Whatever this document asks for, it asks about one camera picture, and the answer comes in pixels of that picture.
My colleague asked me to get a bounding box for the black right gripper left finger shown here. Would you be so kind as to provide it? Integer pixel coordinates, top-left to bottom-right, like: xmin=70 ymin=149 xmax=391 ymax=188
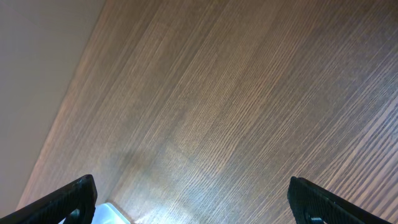
xmin=1 ymin=174 xmax=98 ymax=224

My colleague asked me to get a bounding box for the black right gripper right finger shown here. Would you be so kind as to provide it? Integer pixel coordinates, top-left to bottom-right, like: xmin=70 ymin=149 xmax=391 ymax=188
xmin=287 ymin=177 xmax=391 ymax=224

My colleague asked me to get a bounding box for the clear plastic storage bin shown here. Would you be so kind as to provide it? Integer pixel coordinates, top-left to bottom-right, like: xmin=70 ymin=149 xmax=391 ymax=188
xmin=60 ymin=202 xmax=131 ymax=224

